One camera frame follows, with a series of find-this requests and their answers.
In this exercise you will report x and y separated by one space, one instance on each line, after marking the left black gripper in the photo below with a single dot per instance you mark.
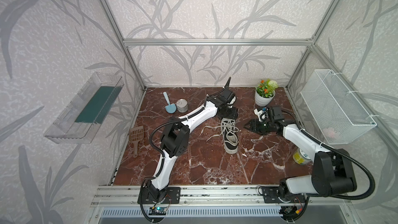
226 93

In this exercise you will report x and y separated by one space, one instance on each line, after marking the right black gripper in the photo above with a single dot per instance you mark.
263 124

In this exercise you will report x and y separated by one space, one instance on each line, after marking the black white canvas sneaker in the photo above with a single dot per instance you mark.
229 133

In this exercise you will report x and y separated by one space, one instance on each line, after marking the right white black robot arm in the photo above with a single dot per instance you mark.
332 173

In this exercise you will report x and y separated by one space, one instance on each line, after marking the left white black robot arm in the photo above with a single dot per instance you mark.
171 138

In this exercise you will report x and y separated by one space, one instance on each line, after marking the potted plant white pot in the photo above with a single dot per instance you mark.
265 92

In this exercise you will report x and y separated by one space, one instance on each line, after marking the silver tin can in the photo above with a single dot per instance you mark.
182 105

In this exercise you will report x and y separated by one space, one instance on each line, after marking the light blue scoop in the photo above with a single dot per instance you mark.
170 108

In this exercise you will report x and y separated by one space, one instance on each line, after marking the green circuit board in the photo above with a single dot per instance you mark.
158 211

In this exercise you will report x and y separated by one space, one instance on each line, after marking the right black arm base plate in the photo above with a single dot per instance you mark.
270 194

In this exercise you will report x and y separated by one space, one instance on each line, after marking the white wire basket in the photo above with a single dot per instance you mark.
333 105

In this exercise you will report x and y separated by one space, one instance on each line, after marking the right controller board with wires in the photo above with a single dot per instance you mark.
290 210

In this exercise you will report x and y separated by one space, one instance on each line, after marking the aluminium front rail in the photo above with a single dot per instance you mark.
191 195

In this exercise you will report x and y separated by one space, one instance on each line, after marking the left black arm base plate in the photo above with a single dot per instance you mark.
169 195

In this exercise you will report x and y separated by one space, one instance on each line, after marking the clear plastic wall tray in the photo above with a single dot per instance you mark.
82 118

